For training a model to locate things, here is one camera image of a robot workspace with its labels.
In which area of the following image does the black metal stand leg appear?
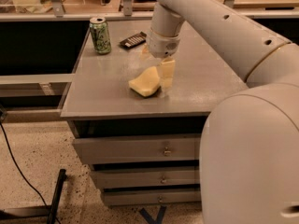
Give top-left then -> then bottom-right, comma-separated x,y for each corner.
0,169 -> 67,224

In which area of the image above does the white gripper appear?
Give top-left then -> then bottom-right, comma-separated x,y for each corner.
140,29 -> 180,92

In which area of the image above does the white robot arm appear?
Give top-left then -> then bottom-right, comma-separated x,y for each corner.
147,0 -> 299,224

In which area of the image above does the top grey drawer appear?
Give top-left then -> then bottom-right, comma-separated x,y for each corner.
73,134 -> 200,164

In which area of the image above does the blue tape cross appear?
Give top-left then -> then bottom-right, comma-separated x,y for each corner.
138,205 -> 167,224

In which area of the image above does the grey drawer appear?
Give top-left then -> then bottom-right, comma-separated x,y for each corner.
91,166 -> 199,189
101,189 -> 201,206
73,134 -> 200,164

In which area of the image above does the yellow sponge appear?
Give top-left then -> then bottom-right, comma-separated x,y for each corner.
129,66 -> 160,97

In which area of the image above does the green soda can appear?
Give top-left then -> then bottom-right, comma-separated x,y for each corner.
90,17 -> 111,55

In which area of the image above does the grey drawer cabinet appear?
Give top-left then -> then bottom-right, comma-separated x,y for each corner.
61,21 -> 246,206

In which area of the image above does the black floor cable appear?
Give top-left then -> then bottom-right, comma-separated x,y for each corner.
0,121 -> 62,224

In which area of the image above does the bottom grey drawer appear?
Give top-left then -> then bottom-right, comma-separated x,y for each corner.
101,189 -> 201,206

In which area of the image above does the middle grey drawer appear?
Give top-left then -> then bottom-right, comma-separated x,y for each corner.
91,166 -> 199,189

